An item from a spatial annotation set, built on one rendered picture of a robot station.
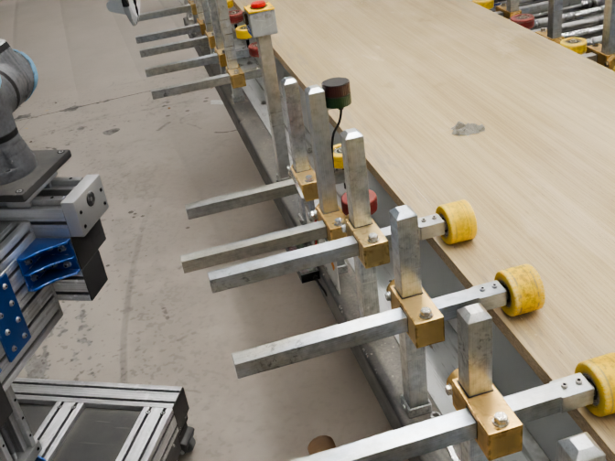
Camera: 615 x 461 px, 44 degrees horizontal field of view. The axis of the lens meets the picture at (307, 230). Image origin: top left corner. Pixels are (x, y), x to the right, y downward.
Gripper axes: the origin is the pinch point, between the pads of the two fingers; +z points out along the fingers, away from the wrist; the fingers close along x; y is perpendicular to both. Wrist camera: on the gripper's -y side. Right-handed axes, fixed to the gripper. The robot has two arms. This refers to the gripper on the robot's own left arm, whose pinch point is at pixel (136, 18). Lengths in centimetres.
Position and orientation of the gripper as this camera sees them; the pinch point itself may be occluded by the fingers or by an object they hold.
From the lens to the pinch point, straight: 177.3
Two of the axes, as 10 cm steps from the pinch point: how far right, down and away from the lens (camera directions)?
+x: -2.0, 5.3, -8.3
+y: -9.7, 0.0, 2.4
